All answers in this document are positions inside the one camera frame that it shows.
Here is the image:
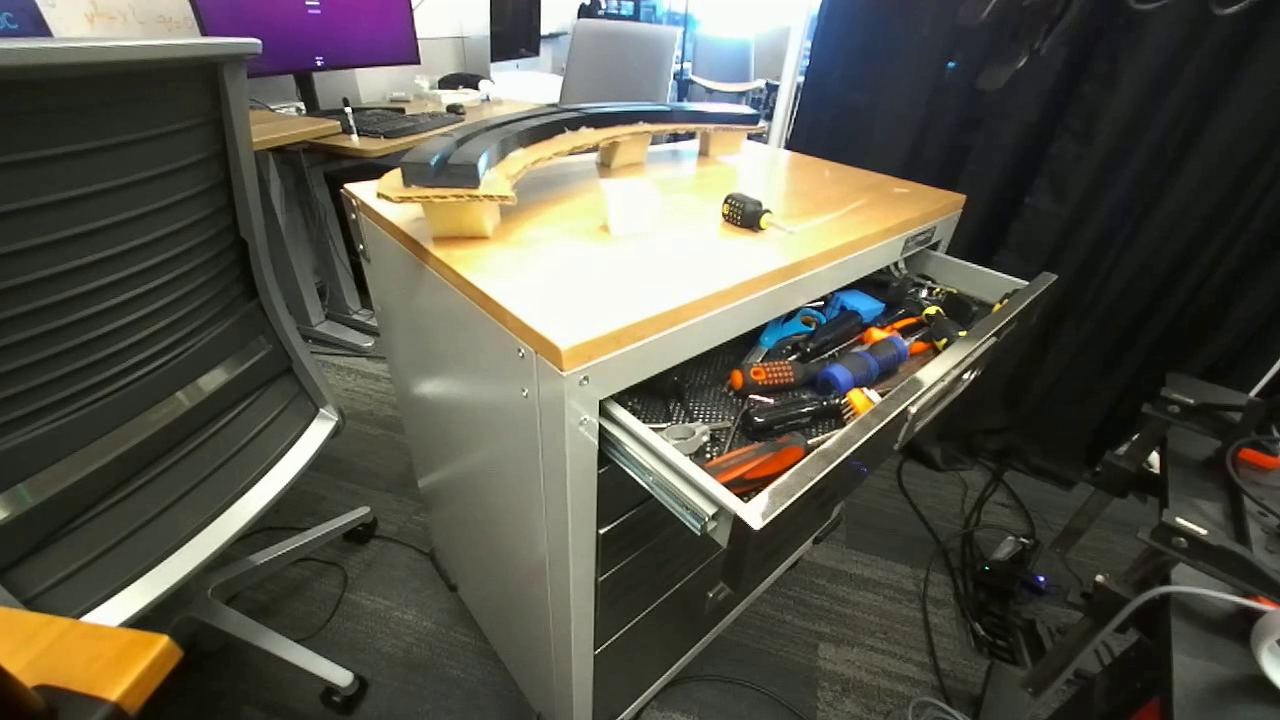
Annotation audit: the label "light blue power tool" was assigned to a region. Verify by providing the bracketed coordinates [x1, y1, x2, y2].
[748, 282, 892, 365]

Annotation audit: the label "dark lower cabinet drawer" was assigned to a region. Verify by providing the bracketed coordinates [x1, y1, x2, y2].
[590, 456, 849, 720]

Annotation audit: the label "silver workbench drawer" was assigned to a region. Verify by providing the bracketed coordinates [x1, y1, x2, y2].
[594, 246, 1064, 541]

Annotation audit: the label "grey background chair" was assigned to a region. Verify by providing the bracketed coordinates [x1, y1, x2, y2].
[554, 15, 684, 108]

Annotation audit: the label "grey mesh office chair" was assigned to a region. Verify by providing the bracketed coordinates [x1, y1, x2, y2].
[0, 35, 380, 716]

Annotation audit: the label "blue handled screwdriver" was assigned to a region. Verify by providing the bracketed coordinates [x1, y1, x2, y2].
[806, 331, 939, 399]

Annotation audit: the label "wooden office desk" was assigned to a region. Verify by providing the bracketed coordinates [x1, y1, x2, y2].
[248, 98, 535, 167]

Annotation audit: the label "black stubby screwdriver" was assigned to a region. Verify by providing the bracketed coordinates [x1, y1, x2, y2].
[716, 188, 781, 236]

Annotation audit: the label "silver workbench with wooden top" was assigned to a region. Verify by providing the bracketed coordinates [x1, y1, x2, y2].
[341, 132, 970, 720]

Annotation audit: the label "orange handled pliers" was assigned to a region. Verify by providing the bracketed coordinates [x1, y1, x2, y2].
[701, 430, 815, 492]

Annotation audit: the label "black keyboard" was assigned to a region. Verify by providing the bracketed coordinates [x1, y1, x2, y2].
[343, 105, 463, 143]

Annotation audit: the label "small orange stand part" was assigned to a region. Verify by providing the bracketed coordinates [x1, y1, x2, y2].
[1227, 440, 1280, 480]

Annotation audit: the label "black floor cable bundle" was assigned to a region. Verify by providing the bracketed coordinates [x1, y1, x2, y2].
[886, 448, 1070, 670]

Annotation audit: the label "dark computer monitor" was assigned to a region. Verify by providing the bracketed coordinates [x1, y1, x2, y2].
[483, 0, 547, 69]

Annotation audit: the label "purple screen monitor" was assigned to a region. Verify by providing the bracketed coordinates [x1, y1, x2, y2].
[188, 0, 429, 79]

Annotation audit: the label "curved wooden stand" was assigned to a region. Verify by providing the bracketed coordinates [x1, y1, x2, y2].
[373, 121, 758, 245]

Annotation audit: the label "curved black bar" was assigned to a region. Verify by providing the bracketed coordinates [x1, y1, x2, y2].
[392, 94, 762, 192]

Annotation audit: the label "orange black handled screwdriver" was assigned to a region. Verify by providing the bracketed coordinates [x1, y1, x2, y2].
[723, 351, 818, 399]

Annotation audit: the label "orange wooden armrest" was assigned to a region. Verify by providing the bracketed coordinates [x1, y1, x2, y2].
[0, 602, 188, 720]

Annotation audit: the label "black equipment stand frame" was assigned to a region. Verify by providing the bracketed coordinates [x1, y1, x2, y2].
[1018, 368, 1280, 720]

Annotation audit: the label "white cable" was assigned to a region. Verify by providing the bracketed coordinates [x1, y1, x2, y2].
[1064, 577, 1280, 670]

